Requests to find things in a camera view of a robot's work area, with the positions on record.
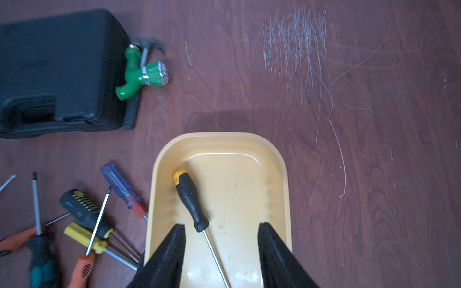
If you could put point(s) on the orange black long screwdriver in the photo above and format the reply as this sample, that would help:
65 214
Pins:
85 263

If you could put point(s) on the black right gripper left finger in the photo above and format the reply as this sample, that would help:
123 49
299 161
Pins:
164 268

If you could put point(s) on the black screwdriver yellow cap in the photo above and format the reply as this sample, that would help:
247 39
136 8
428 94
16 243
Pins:
189 196

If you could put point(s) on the black handled hammer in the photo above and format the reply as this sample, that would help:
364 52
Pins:
145 45

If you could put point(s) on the orange black left screwdriver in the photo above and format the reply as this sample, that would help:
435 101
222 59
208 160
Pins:
15 242

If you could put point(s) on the yellow handled screwdriver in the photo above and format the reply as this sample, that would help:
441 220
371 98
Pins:
83 236

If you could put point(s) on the blue transparent red screwdriver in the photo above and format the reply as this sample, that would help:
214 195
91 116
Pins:
124 190

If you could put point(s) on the black plastic tool case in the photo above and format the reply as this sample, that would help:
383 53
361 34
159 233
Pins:
59 74

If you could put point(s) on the green plastic nozzle tool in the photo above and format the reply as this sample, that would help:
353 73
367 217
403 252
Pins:
151 74

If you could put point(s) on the black yellow dotted screwdriver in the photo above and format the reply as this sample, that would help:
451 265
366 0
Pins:
86 213

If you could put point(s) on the yellow plastic storage box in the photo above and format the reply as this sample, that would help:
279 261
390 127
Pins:
242 181

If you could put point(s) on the green black screwdriver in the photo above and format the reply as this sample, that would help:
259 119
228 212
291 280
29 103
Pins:
43 271

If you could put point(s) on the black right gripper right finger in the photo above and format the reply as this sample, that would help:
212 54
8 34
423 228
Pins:
279 267

